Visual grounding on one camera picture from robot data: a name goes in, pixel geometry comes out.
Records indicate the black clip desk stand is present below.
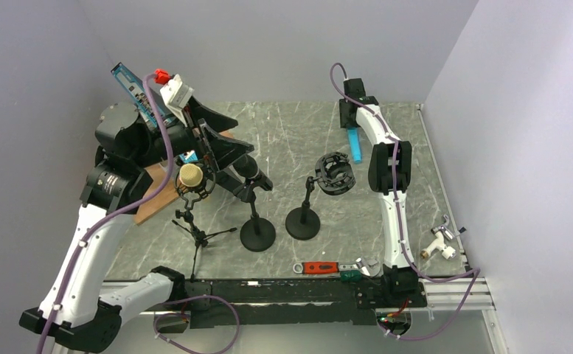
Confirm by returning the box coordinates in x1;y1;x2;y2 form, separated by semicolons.
233;176;276;252

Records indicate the blue microphone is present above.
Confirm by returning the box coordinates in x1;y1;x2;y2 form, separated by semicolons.
347;128;362;164

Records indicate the black tripod shock mount stand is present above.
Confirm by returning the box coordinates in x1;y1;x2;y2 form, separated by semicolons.
173;162;238;281

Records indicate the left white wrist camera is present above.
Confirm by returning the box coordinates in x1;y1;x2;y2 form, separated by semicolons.
159;74;194;124

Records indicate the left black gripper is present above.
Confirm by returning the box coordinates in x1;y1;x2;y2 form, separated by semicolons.
133;94;254;172

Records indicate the black base frame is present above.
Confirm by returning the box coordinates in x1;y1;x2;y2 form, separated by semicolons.
101;277;495;329

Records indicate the black shock mount desk stand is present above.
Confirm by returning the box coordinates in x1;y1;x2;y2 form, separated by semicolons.
285;152;356;241

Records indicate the red handled adjustable wrench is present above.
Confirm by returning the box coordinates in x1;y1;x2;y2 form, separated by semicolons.
292;257;383;277

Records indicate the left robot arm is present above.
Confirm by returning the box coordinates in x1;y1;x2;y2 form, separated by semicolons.
18;100;254;353

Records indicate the white chrome faucet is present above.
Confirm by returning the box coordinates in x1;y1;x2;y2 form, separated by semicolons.
420;214;466;260

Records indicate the green clamp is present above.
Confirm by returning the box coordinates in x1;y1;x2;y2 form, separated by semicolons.
340;270;362;283

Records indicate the gold microphone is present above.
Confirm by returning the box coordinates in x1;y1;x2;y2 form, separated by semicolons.
178;163;204;188

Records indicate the black microphone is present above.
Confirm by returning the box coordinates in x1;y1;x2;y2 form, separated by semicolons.
232;154;274;191

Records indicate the wooden board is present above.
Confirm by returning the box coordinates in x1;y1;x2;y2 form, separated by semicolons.
133;131;236;226

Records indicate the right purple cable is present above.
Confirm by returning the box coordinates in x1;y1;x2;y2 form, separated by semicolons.
329;62;482;342

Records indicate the blue network switch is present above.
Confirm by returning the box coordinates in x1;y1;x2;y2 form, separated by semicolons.
111;62;199;164

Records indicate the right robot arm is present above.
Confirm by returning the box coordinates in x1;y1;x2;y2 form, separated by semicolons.
339;78;420;306

